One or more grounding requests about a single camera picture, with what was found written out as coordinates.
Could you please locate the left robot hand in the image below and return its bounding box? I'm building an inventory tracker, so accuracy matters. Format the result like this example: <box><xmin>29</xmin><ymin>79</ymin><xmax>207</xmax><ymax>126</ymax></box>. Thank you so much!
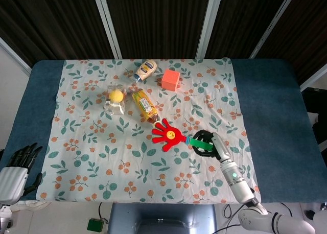
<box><xmin>0</xmin><ymin>143</ymin><xmax>43</xmax><ymax>204</ymax></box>

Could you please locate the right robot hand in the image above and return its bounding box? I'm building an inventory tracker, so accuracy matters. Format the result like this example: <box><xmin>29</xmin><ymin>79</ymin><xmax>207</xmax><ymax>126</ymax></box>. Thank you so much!
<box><xmin>191</xmin><ymin>128</ymin><xmax>232</xmax><ymax>165</ymax></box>

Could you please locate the red hand clapper green handle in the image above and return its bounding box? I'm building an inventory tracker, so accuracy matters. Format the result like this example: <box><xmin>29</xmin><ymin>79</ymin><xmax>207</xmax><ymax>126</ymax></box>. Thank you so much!
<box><xmin>151</xmin><ymin>118</ymin><xmax>214</xmax><ymax>153</ymax></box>

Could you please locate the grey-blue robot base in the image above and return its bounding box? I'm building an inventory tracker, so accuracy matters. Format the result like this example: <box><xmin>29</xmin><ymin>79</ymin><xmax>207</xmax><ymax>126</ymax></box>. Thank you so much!
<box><xmin>107</xmin><ymin>202</ymin><xmax>218</xmax><ymax>234</ymax></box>

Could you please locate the blue padded table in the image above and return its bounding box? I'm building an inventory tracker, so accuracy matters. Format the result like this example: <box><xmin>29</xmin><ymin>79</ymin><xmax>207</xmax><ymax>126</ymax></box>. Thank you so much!
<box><xmin>0</xmin><ymin>59</ymin><xmax>327</xmax><ymax>204</ymax></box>

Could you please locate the orange foam cube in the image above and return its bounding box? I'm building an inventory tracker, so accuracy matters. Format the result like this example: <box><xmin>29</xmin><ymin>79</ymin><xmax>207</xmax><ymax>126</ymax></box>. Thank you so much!
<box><xmin>161</xmin><ymin>68</ymin><xmax>180</xmax><ymax>92</ymax></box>

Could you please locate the tea bottle yellow label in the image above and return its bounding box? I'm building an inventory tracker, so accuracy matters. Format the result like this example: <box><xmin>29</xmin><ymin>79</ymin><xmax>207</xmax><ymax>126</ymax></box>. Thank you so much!
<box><xmin>131</xmin><ymin>89</ymin><xmax>160</xmax><ymax>124</ymax></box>

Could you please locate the green box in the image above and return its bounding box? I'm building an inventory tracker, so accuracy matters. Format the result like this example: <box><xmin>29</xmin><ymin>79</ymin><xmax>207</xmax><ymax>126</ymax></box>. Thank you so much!
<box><xmin>86</xmin><ymin>218</ymin><xmax>105</xmax><ymax>232</ymax></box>

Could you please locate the floral print tablecloth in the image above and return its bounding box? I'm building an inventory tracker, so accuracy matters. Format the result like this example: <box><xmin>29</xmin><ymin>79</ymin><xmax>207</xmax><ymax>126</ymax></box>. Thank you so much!
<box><xmin>35</xmin><ymin>57</ymin><xmax>261</xmax><ymax>204</ymax></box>

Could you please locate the black equipment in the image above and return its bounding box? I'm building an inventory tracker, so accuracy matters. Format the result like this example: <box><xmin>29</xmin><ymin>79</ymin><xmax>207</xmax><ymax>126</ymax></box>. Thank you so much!
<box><xmin>301</xmin><ymin>87</ymin><xmax>327</xmax><ymax>145</ymax></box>

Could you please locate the mayonnaise squeeze bottle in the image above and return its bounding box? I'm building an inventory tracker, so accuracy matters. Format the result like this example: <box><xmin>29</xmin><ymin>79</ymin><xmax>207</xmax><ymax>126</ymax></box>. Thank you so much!
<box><xmin>132</xmin><ymin>60</ymin><xmax>158</xmax><ymax>83</ymax></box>

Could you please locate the bagged yellow ball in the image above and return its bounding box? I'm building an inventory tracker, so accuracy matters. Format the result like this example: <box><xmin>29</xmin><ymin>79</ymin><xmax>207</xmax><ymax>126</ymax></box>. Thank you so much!
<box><xmin>102</xmin><ymin>83</ymin><xmax>128</xmax><ymax>116</ymax></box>

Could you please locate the black cable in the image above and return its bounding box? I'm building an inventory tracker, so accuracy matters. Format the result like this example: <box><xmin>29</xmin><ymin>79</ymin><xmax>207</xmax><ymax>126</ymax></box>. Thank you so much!
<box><xmin>223</xmin><ymin>204</ymin><xmax>240</xmax><ymax>220</ymax></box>
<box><xmin>98</xmin><ymin>202</ymin><xmax>109</xmax><ymax>224</ymax></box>

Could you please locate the white double frame post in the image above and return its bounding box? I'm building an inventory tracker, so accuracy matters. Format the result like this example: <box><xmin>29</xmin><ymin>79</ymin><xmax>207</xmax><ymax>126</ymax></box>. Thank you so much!
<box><xmin>91</xmin><ymin>0</ymin><xmax>123</xmax><ymax>60</ymax></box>

